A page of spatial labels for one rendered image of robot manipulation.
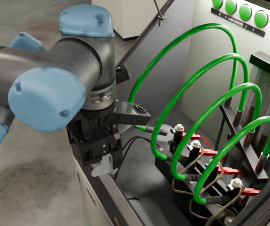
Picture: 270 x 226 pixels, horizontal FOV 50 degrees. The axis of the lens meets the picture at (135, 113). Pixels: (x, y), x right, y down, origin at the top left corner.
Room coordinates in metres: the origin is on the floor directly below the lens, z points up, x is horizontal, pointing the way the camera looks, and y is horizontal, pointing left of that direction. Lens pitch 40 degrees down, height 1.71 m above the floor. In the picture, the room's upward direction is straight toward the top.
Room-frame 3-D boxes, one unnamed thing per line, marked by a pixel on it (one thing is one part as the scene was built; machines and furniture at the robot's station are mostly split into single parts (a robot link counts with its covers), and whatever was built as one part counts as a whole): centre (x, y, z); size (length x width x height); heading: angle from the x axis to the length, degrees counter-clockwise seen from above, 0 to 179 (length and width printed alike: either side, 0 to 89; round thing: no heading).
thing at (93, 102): (0.39, 0.07, 1.43); 0.08 x 0.08 x 0.05
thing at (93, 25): (0.39, 0.07, 1.51); 0.09 x 0.08 x 0.11; 165
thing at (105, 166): (0.38, 0.06, 1.24); 0.06 x 0.03 x 0.09; 121
